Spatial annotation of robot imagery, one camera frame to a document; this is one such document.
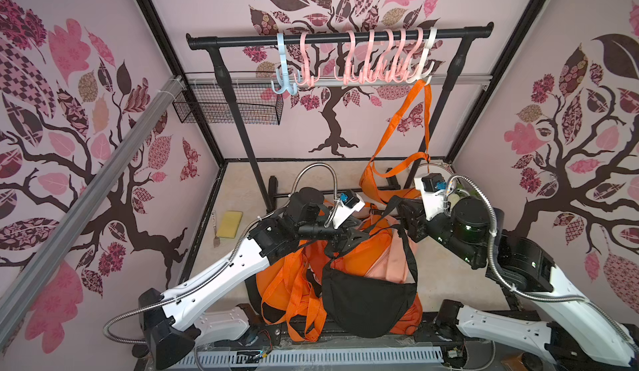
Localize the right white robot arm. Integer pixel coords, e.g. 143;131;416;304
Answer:
398;192;638;370

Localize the left metal flex conduit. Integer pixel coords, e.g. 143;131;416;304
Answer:
103;202;289;344

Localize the grey aluminium rail left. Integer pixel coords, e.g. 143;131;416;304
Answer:
1;76;186;345

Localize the black crossbody bag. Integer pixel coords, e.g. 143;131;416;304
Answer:
321;196;419;339

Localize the peach pink bag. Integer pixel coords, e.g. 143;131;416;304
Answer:
364;229;414;284

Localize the dark orange waist bag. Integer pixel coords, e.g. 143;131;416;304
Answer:
389;296;424;336

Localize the pink plastic hook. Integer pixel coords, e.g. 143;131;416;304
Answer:
359;30;375;84
296;32;320;88
402;27;425;85
390;28;410;83
334;31;359;86
374;29;394;82

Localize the right metal flex conduit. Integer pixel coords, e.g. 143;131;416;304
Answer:
444;175;638;368

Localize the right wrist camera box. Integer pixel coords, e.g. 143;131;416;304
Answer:
414;171;447;221

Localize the white perforated cable tray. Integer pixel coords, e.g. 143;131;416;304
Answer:
171;347;444;370

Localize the white plastic hook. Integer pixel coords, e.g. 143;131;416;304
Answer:
406;27;438;84

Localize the black wire basket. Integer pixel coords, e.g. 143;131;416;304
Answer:
171;71;285;126

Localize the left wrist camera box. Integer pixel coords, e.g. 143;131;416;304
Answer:
331;189;365;229

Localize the black clothes rack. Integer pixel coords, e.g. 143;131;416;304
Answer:
186;21;494;210

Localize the yellow sponge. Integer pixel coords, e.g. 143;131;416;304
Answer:
216;210;243;239

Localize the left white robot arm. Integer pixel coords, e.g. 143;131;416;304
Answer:
138;188;364;370

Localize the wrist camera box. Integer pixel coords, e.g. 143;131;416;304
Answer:
414;171;447;221
331;189;365;229

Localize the bright orange sling bag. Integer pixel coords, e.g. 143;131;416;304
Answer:
358;78;434;206

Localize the light blue plastic hook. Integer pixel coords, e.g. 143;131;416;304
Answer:
271;33;298;96

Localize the orange backpack with straps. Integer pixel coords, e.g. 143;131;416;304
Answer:
256;241;329;342

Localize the metal flex conduit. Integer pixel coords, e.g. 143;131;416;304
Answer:
103;202;289;344
444;175;638;368

